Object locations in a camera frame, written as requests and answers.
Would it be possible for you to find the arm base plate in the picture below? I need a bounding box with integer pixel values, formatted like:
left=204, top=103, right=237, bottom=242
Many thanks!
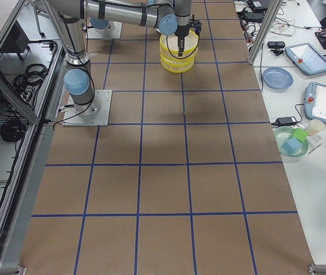
left=61, top=89, right=112, bottom=127
left=85, top=21, right=122, bottom=40

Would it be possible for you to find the blue cube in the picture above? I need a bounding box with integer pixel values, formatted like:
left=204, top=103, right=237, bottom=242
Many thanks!
left=281, top=137, right=302, bottom=155

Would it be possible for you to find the green cube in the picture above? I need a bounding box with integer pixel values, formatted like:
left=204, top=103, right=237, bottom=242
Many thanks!
left=291, top=128, right=308, bottom=142

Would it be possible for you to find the green plate with blocks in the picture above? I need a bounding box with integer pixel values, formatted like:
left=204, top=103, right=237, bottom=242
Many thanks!
left=274, top=126, right=308, bottom=157

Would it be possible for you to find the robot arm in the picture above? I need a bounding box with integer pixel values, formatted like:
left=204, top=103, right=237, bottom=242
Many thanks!
left=31, top=1, right=202, bottom=115
left=90, top=17, right=115, bottom=36

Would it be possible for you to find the black power brick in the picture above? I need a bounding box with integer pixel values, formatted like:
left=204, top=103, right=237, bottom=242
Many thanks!
left=242, top=12, right=264, bottom=23

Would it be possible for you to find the black power adapter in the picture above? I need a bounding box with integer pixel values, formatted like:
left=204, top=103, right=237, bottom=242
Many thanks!
left=271, top=116, right=298, bottom=127

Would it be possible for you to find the paper cup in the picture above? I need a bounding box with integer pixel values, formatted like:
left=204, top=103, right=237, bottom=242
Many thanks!
left=305, top=119, right=325, bottom=136

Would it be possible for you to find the teach pendant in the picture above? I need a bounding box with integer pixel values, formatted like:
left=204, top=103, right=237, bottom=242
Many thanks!
left=285, top=42, right=326, bottom=75
left=304, top=82, right=326, bottom=124

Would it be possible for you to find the yellow steamer layer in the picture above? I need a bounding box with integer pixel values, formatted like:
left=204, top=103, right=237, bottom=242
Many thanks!
left=160, top=54, right=195, bottom=73
left=159, top=30, right=199, bottom=60

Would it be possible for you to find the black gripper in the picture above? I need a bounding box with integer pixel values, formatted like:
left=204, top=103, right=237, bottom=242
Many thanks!
left=175, top=17, right=202, bottom=57

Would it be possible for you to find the aluminium frame post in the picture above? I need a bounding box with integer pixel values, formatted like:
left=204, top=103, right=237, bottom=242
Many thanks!
left=248, top=0, right=282, bottom=65

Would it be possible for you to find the blue plate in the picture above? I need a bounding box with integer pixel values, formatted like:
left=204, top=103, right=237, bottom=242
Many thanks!
left=262, top=67, right=293, bottom=90

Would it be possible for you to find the teach pendant near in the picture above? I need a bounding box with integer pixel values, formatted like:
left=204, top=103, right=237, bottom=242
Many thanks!
left=304, top=82, right=326, bottom=124

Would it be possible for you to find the black webcam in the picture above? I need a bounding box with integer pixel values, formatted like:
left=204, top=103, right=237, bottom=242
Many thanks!
left=267, top=41, right=285, bottom=56

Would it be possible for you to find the teach pendant far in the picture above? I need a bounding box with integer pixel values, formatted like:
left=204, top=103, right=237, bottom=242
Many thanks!
left=285, top=42, right=326, bottom=75

